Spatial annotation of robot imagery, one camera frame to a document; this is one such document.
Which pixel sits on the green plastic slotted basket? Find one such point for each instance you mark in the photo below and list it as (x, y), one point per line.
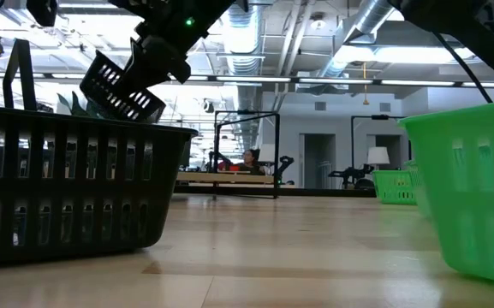
(394, 177)
(465, 128)

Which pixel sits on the black background rig frame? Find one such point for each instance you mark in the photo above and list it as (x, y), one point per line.
(379, 116)

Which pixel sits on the grey door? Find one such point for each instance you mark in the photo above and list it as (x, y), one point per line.
(396, 149)
(317, 158)

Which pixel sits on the long ceiling light rail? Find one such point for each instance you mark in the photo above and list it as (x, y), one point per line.
(251, 79)

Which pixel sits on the red container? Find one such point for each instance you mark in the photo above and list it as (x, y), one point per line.
(233, 168)

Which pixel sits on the yellow hanging pendant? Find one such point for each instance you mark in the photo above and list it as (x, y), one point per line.
(365, 100)

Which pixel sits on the silver ventilation duct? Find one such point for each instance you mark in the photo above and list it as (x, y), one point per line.
(370, 17)
(242, 38)

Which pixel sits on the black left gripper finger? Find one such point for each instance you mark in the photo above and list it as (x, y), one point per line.
(156, 60)
(135, 51)

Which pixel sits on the black plastic slotted basket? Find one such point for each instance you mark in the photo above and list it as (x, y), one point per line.
(97, 92)
(79, 188)

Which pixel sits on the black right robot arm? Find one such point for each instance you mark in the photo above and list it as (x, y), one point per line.
(477, 21)

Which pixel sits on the person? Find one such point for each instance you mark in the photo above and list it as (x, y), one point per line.
(251, 160)

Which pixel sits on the white table lamp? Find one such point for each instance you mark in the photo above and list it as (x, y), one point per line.
(378, 156)

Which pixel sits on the black background robot arm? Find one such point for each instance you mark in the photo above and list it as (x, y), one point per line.
(285, 164)
(349, 173)

